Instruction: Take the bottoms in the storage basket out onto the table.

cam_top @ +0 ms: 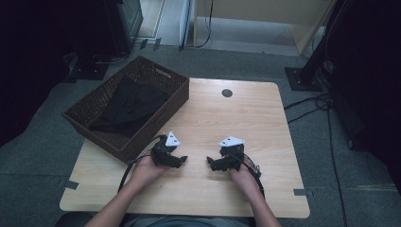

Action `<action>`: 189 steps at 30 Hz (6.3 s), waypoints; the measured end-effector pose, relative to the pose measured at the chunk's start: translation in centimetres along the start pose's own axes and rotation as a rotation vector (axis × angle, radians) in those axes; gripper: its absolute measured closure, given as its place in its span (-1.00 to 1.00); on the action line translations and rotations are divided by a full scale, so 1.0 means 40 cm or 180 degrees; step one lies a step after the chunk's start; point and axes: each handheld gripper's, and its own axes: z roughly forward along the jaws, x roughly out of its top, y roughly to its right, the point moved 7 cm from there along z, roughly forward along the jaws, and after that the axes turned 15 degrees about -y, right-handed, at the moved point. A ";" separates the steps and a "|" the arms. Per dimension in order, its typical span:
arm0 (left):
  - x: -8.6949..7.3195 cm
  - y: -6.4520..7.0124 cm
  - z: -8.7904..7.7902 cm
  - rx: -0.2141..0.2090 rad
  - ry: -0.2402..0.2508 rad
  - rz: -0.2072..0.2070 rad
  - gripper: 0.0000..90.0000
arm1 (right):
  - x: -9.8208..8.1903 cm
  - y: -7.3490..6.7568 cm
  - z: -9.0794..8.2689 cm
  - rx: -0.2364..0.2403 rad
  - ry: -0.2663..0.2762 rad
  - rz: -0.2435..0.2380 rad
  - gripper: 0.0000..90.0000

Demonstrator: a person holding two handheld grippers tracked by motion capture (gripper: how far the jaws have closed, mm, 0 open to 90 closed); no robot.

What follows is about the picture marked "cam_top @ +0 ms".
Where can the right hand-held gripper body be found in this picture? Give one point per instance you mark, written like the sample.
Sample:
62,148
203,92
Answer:
233,154

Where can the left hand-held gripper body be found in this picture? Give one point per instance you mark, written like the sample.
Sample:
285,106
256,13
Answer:
162,151

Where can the black pants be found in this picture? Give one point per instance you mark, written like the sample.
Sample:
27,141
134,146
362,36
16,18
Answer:
132,107

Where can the brown wicker basket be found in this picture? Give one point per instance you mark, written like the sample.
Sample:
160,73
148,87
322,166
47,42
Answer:
94,101

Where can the person's left hand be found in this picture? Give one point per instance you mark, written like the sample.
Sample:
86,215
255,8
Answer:
145,171

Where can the person's right hand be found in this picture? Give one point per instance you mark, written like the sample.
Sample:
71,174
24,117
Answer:
246,179

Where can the person's blue-grey shirt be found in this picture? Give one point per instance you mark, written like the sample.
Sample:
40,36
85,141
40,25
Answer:
189,221

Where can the round grey table grommet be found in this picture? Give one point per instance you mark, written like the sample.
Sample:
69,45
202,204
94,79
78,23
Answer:
227,93

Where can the dark tape mark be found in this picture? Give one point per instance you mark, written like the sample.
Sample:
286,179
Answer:
72,185
299,192

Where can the black metal stand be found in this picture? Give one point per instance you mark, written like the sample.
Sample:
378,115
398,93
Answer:
304,78

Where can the white board panel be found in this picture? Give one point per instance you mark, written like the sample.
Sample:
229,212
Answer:
186,22

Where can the black cabinet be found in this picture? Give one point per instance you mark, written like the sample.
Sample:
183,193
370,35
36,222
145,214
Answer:
124,25

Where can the light wooden furniture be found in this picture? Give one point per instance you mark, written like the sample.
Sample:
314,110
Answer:
261,11

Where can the dark curtain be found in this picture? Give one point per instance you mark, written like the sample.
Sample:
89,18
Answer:
372,78
38,63

